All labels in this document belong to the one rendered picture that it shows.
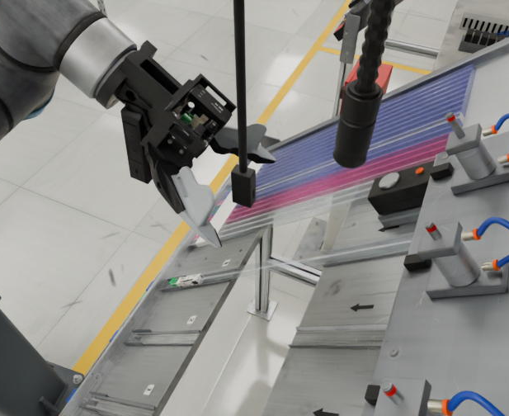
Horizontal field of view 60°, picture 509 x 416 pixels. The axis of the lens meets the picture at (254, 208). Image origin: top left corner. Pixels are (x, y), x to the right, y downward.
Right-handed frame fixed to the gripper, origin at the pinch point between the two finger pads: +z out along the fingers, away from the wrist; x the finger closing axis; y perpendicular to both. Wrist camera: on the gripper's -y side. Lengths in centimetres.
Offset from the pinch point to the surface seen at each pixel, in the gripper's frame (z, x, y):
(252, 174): -3.5, -3.8, 8.9
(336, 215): 46, 72, -65
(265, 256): 29, 38, -62
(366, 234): 12.4, 3.0, 6.8
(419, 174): 9.5, 5.1, 16.2
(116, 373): 4.8, -17.1, -31.1
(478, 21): 40, 144, -16
